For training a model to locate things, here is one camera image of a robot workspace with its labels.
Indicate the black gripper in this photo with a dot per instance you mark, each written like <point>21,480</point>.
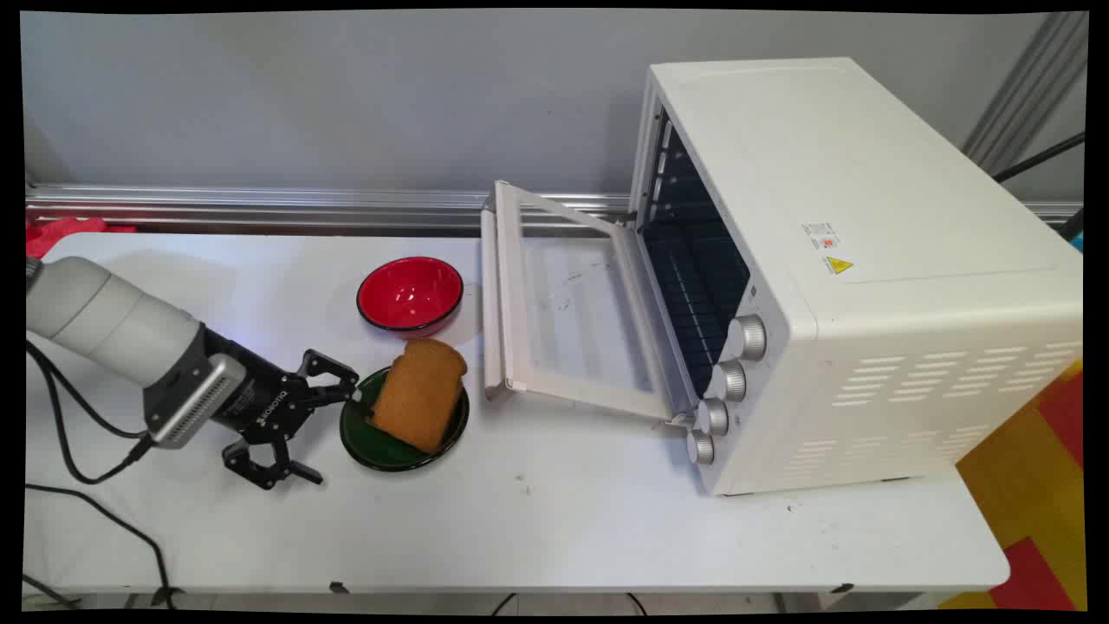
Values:
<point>264,403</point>

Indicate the white glass oven door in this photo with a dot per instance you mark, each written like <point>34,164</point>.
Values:
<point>511,286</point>

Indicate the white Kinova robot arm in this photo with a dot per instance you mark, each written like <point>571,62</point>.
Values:
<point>104,316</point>

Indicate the dark green plate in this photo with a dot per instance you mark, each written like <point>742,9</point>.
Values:
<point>364,438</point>

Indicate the brown bread slice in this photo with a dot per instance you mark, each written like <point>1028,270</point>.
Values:
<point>420,394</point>

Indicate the red bowl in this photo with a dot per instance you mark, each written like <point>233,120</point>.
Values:
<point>407,295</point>

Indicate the red cloth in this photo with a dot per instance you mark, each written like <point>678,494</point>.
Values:
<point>61,234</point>

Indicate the silver oven knob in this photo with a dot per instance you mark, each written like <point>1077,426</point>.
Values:
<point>714,417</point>
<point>701,447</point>
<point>730,380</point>
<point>749,337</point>

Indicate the white label sticker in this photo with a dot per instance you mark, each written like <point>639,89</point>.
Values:
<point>820,236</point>

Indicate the yellow warning sticker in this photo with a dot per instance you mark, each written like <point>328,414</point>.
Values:
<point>838,265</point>

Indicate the white toaster oven body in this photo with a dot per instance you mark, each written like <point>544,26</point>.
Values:
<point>866,173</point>

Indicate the slanted aluminium profile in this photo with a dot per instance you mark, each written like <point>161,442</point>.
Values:
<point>1031,87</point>

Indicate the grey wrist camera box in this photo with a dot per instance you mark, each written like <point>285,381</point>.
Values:
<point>195,403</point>

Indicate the horizontal aluminium rail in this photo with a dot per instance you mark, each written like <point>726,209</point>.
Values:
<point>260,208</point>

